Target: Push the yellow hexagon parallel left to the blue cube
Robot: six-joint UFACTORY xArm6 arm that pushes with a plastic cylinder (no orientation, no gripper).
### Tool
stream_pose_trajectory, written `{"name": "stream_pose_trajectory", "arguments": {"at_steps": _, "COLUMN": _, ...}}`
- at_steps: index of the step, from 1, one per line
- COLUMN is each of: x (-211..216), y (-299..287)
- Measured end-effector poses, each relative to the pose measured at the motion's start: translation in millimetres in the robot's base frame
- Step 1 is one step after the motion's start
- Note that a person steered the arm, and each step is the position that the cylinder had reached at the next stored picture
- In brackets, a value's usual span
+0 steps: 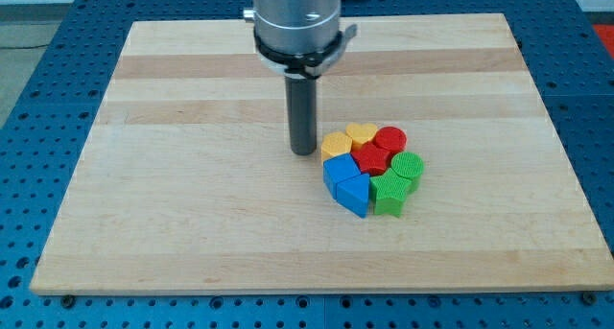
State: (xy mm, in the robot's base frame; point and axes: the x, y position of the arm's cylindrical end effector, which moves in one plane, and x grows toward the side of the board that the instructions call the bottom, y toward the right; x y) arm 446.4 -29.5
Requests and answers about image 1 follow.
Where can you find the yellow hexagon block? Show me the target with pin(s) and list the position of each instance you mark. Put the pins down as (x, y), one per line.
(334, 144)

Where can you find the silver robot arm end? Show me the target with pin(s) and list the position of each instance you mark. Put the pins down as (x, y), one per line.
(299, 39)

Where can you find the blue cube block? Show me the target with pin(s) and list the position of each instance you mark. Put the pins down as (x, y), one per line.
(338, 169)

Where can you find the blue triangle block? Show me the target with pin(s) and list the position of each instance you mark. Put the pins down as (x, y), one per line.
(353, 194)

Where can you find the yellow heart block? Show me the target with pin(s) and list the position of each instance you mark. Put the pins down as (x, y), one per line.
(360, 134)

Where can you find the red star block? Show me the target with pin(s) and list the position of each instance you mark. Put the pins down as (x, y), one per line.
(371, 159)

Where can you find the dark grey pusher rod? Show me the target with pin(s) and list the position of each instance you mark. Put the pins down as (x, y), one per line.
(301, 100)

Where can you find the red cylinder block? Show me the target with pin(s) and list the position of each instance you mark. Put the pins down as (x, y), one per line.
(391, 139)

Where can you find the green star block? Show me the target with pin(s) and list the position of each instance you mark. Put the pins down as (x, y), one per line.
(389, 192)

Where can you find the green cylinder block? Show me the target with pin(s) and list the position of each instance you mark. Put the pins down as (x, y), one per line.
(409, 166)

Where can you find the wooden board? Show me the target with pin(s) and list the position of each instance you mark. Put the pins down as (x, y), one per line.
(187, 185)

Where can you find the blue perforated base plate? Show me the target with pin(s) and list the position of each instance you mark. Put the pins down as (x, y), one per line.
(43, 137)

